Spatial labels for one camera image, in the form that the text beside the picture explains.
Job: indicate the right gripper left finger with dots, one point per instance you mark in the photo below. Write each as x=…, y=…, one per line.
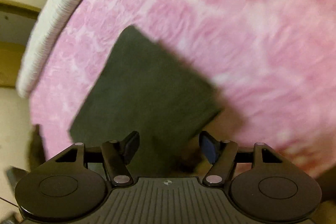
x=117, y=155

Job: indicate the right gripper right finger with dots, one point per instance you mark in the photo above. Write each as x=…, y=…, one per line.
x=221, y=155

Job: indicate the dark grey jeans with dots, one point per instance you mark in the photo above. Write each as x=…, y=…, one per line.
x=146, y=89

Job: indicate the pink rose bedspread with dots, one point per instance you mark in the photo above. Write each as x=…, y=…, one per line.
x=274, y=60

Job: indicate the wooden door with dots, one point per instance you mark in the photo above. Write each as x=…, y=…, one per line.
x=11, y=55

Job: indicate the white rolled quilt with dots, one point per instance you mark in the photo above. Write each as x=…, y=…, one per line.
x=51, y=21

